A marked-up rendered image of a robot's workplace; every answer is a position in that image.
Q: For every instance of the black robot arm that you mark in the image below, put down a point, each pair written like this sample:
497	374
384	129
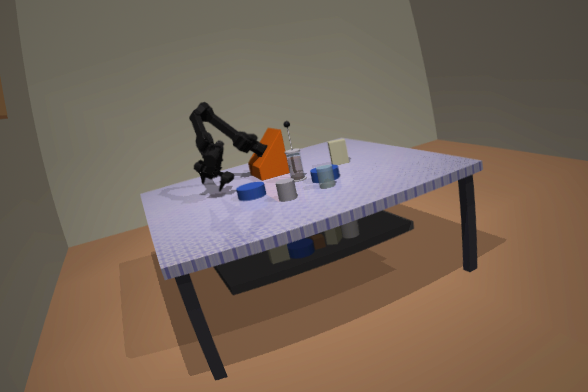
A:
211	152

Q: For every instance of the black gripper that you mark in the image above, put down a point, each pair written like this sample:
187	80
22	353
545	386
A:
225	178

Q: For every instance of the black flat shelf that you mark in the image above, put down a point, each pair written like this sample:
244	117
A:
256	270

